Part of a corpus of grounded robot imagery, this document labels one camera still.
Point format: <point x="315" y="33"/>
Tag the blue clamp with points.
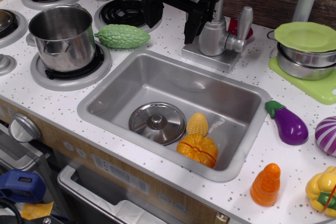
<point x="22" y="186"/>

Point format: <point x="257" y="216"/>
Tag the grey stove knob left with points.
<point x="7" y="64"/>

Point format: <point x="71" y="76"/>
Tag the stacked steel bowls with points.
<point x="305" y="65"/>

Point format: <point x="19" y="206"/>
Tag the grey toy sink basin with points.
<point x="149" y="98"/>

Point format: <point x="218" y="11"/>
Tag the dishwasher door handle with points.
<point x="98" y="200"/>

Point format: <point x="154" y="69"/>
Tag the green bitter melon toy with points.
<point x="122" y="36"/>

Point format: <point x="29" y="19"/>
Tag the green plastic plate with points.
<point x="306" y="36"/>

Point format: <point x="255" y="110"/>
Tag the steel pot lid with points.
<point x="160" y="122"/>

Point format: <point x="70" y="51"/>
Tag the purple eggplant toy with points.
<point x="291" y="129"/>

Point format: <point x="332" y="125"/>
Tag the back right stove burner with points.
<point x="123" y="12"/>

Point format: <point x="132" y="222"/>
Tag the front left stove burner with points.
<point x="13" y="27"/>

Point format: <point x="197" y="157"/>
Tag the orange pumpkin toy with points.
<point x="199" y="148"/>

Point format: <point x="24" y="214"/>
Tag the orange carrot toy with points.
<point x="266" y="186"/>

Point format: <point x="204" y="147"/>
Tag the silver oven dial knob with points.
<point x="22" y="129"/>

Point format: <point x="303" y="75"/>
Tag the yellow bell pepper toy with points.
<point x="320" y="190"/>

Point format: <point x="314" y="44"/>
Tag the silver toy faucet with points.
<point x="217" y="48"/>

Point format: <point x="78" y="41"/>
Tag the yellow corn toy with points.
<point x="197" y="124"/>

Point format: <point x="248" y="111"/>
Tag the stainless steel pot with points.
<point x="64" y="37"/>

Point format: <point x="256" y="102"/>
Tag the front right stove burner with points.
<point x="76" y="80"/>

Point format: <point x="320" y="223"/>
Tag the red toy behind faucet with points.
<point x="233" y="28"/>

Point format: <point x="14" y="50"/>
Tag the purple striped onion toy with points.
<point x="325" y="135"/>

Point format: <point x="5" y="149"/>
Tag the green cutting board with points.
<point x="322" y="90"/>

